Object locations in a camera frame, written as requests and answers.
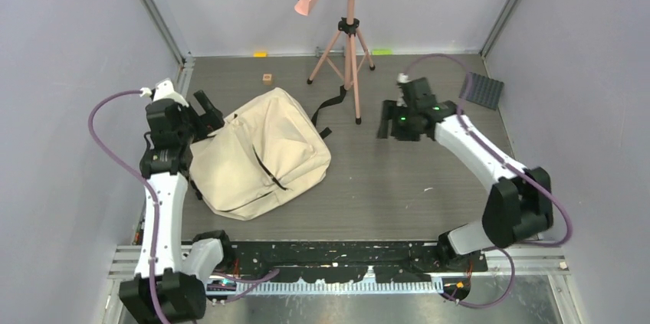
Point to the green tape piece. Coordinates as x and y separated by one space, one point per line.
382 52

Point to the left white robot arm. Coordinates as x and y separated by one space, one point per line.
169 286

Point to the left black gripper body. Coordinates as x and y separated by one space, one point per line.
192 129

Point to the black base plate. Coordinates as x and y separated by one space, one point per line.
345 261

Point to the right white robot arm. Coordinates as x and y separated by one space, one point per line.
518 206

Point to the small wooden cube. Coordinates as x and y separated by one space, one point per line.
267 79

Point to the dark grey studded plate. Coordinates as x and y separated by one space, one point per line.
482 90

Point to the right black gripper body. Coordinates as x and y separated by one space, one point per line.
402 126

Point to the beige canvas backpack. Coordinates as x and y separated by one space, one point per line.
268 152

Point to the pink tripod stand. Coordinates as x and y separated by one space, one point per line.
355 53

